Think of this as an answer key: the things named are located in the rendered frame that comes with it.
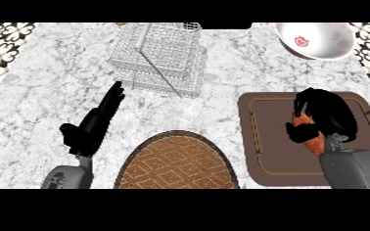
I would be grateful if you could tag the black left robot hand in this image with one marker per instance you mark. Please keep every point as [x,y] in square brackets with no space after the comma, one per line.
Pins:
[93,124]

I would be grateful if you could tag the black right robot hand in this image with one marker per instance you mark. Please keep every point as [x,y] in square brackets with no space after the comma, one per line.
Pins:
[328,111]

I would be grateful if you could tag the orange sweet potato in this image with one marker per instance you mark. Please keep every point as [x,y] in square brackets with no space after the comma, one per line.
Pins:
[308,133]

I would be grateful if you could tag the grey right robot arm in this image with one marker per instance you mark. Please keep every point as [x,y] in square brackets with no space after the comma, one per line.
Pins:
[344,166]

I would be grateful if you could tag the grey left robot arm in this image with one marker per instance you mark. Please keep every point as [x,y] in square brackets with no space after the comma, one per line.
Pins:
[70,174]

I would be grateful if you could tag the brown rectangular tray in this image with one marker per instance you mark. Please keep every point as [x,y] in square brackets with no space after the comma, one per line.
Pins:
[275,150]

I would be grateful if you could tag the oval woven brown placemat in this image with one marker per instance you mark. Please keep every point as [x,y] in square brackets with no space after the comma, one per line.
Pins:
[176,163]

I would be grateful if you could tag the white bowl with red print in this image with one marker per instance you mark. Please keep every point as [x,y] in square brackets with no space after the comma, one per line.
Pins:
[317,39]

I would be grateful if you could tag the small tan object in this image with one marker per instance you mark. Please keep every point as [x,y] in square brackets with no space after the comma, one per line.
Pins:
[120,23]

